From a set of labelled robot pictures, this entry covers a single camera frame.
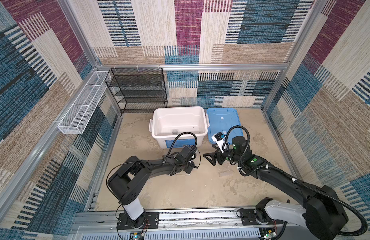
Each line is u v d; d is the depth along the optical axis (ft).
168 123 3.54
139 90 3.60
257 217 2.36
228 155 2.28
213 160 2.32
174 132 3.44
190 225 2.39
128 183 1.51
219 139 2.28
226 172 2.79
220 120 3.66
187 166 2.60
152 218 2.44
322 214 1.31
